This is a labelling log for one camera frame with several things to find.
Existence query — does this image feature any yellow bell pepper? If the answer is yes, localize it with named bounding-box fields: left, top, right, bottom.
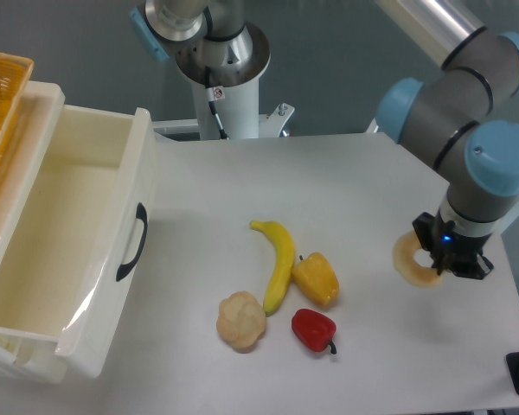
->
left=292, top=252, right=340, bottom=309

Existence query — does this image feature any beige round bread bun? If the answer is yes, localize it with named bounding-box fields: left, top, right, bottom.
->
left=216, top=290, right=266, bottom=353

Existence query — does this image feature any beige ring donut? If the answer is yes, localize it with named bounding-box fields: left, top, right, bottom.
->
left=392, top=231, right=442, bottom=288

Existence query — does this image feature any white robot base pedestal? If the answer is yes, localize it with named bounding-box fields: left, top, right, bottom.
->
left=175, top=22, right=295, bottom=141

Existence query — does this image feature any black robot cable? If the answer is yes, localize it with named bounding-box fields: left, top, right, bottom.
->
left=201, top=8, right=231, bottom=140

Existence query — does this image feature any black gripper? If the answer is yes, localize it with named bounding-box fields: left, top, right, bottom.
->
left=413, top=212, right=493, bottom=280

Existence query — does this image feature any black drawer handle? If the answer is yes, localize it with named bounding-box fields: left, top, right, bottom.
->
left=115, top=202, right=149, bottom=282

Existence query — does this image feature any white drawer cabinet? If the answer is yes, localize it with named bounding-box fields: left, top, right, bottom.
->
left=0, top=80, right=70, bottom=386

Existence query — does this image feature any white upper drawer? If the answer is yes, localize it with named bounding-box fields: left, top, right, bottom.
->
left=0, top=105, right=157, bottom=378

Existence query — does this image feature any red bell pepper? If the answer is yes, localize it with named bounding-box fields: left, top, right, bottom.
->
left=291, top=309, right=337, bottom=354

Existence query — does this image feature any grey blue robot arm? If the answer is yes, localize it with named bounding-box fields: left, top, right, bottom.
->
left=130, top=1, right=519, bottom=287

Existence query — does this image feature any yellow banana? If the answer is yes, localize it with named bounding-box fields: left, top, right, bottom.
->
left=249, top=220, right=295, bottom=316

